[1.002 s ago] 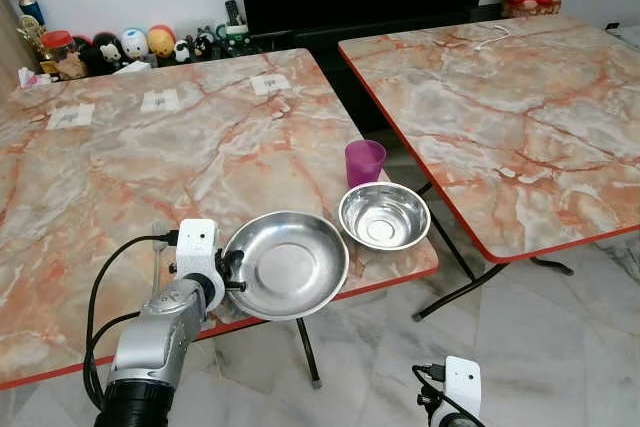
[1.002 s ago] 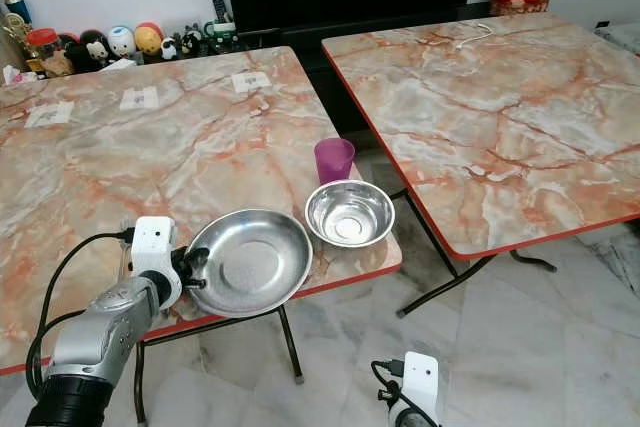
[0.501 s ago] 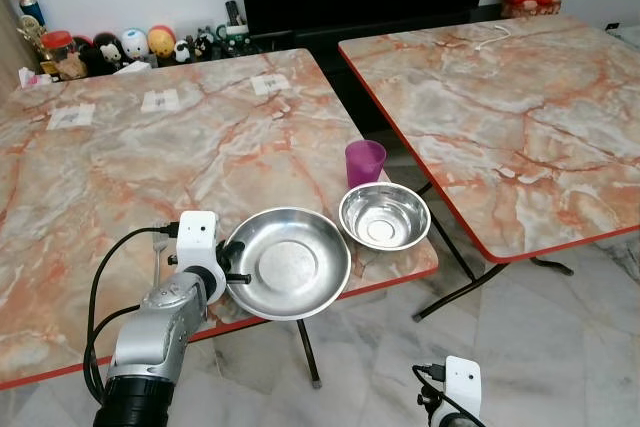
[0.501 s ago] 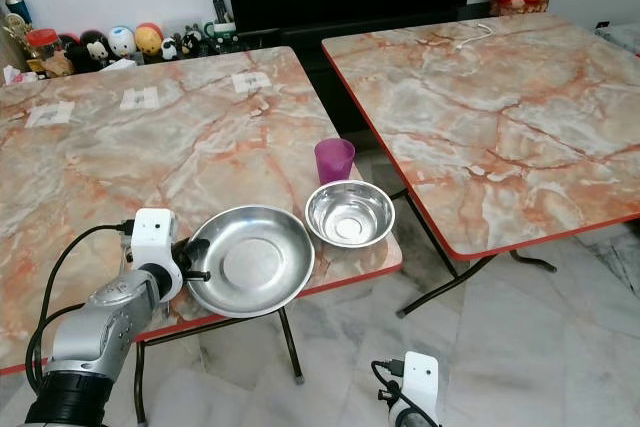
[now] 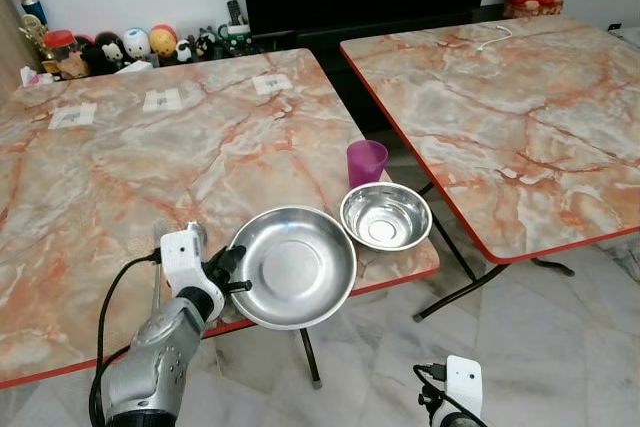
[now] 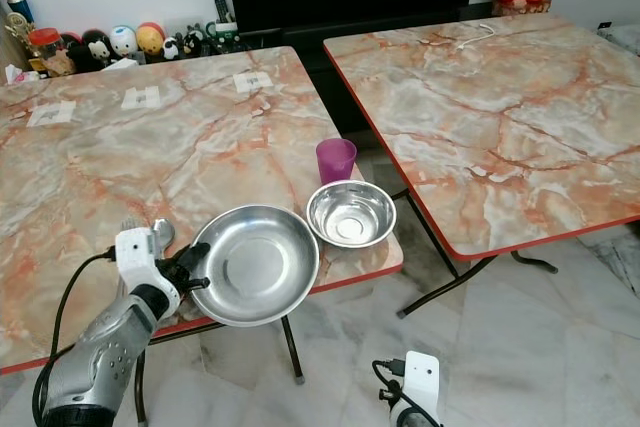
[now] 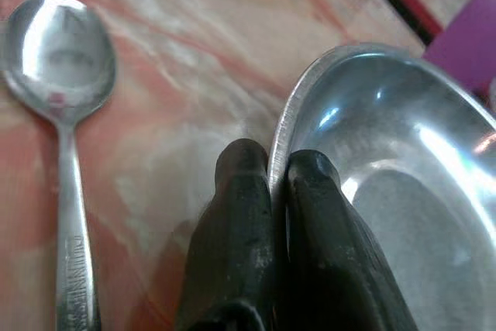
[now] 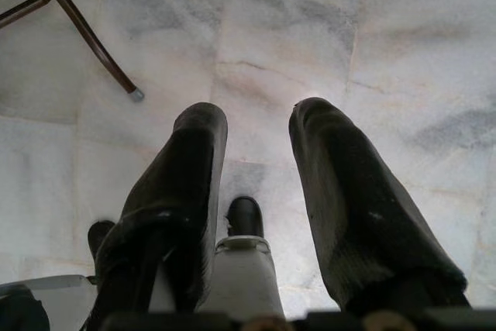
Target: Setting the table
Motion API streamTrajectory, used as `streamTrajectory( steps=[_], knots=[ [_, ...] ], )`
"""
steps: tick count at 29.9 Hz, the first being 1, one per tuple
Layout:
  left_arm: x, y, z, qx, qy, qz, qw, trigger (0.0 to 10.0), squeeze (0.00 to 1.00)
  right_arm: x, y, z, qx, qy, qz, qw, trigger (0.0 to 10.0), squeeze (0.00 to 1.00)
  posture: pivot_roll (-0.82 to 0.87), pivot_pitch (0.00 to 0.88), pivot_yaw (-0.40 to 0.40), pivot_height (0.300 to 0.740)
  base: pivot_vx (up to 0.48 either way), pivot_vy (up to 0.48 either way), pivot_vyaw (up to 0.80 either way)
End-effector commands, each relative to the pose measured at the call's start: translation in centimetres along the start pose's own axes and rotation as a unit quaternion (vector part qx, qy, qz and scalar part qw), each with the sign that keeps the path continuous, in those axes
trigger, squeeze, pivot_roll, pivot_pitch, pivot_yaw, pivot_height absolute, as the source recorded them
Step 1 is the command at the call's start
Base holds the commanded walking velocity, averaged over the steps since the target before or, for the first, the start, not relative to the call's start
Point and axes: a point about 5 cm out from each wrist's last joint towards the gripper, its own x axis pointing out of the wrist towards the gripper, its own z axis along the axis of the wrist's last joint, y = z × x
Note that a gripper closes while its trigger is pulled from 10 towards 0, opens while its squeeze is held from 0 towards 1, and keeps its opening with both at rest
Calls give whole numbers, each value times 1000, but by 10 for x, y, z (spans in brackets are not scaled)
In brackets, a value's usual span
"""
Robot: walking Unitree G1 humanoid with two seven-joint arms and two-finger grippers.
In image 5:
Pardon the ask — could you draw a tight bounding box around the large steel plate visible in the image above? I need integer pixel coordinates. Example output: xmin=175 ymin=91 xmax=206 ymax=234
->
xmin=228 ymin=206 xmax=358 ymax=331

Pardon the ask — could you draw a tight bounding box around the small steel bowl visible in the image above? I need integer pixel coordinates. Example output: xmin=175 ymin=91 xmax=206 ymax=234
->
xmin=340 ymin=183 xmax=433 ymax=252

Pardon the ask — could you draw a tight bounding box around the purple plastic cup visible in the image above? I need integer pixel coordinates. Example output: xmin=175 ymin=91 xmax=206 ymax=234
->
xmin=347 ymin=140 xmax=389 ymax=190

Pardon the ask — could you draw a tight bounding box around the white paper sticker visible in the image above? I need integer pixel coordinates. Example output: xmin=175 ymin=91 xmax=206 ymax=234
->
xmin=48 ymin=104 xmax=99 ymax=131
xmin=142 ymin=89 xmax=184 ymax=114
xmin=252 ymin=74 xmax=294 ymax=97

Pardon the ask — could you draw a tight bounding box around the dark green mug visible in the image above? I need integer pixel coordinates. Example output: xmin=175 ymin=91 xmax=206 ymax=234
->
xmin=218 ymin=23 xmax=257 ymax=56

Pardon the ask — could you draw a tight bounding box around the black white cat figure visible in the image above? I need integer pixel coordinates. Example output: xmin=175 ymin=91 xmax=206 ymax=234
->
xmin=193 ymin=27 xmax=221 ymax=59

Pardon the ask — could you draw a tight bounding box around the orange round toy figure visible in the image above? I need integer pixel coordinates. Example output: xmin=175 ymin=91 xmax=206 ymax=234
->
xmin=148 ymin=24 xmax=179 ymax=58

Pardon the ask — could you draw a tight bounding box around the white round toy figure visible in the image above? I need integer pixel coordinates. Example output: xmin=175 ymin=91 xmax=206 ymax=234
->
xmin=122 ymin=27 xmax=152 ymax=61

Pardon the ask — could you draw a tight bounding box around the black round toy figure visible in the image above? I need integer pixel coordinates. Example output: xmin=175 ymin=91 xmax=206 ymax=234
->
xmin=92 ymin=32 xmax=125 ymax=75

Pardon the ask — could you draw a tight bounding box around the white tissue pack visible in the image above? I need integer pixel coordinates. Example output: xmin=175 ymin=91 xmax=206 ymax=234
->
xmin=18 ymin=65 xmax=63 ymax=89

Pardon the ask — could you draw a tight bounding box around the red lid glass jar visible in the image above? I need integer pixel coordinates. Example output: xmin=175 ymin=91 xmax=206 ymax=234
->
xmin=42 ymin=29 xmax=81 ymax=79

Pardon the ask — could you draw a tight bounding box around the small gold trophy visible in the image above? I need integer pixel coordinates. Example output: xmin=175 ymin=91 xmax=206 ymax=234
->
xmin=22 ymin=19 xmax=53 ymax=63

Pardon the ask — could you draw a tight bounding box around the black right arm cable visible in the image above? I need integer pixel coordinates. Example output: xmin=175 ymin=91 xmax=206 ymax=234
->
xmin=413 ymin=364 xmax=471 ymax=427

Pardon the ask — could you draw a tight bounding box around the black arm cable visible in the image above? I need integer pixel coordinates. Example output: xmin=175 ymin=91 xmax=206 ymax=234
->
xmin=413 ymin=364 xmax=471 ymax=427
xmin=90 ymin=252 xmax=166 ymax=423

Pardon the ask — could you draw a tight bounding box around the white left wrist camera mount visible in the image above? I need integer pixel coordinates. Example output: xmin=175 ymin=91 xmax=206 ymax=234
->
xmin=159 ymin=224 xmax=211 ymax=294

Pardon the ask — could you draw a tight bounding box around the black folding table leg frame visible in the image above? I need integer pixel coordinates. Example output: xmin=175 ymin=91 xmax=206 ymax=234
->
xmin=413 ymin=182 xmax=577 ymax=324
xmin=297 ymin=325 xmax=324 ymax=389

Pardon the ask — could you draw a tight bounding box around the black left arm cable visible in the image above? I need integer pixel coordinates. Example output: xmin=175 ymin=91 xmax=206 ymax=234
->
xmin=90 ymin=252 xmax=166 ymax=423

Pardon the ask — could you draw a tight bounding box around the white cable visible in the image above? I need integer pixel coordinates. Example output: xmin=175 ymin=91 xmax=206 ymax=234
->
xmin=477 ymin=25 xmax=514 ymax=52

